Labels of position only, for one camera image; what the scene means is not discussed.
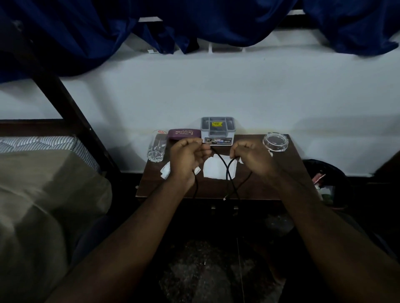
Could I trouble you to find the clear round glass lid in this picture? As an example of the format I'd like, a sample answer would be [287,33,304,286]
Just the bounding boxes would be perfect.
[262,132,289,152]

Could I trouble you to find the dark wooden bed frame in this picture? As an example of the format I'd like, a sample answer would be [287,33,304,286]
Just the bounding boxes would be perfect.
[0,19,122,175]

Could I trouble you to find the white paper sheet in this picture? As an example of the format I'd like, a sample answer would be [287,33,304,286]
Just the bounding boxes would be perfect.
[203,154,238,180]

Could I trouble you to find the blue curtain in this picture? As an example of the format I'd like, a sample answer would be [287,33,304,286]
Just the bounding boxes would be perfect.
[0,0,400,83]

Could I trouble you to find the dark wooden side table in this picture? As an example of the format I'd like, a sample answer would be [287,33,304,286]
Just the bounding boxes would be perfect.
[136,134,320,201]

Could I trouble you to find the person's left hand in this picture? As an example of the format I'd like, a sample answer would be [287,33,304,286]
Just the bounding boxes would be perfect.
[169,137,213,185]

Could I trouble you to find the person's left forearm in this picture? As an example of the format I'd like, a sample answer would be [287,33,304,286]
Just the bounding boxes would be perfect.
[45,175,196,303]

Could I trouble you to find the person's right hand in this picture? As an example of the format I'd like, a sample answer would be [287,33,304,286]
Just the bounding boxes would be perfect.
[230,139,279,185]

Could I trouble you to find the grey plastic organiser box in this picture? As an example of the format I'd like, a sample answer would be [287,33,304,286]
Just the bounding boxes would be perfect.
[201,116,235,145]

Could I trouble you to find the striped mattress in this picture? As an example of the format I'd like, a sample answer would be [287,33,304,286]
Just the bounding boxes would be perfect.
[0,135,101,172]

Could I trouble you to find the purple spectacle case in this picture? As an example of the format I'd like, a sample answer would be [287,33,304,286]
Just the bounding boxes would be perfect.
[168,128,202,140]

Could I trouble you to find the person's right forearm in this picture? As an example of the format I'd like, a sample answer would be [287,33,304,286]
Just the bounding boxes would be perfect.
[266,170,400,303]

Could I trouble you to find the clear drinking glass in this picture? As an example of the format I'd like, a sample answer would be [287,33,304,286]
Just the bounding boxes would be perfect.
[147,130,168,163]

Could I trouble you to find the black cable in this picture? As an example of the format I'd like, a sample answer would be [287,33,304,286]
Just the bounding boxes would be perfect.
[191,147,253,202]

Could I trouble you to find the black waste bin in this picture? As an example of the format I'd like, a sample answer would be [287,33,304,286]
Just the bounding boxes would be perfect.
[302,159,352,210]

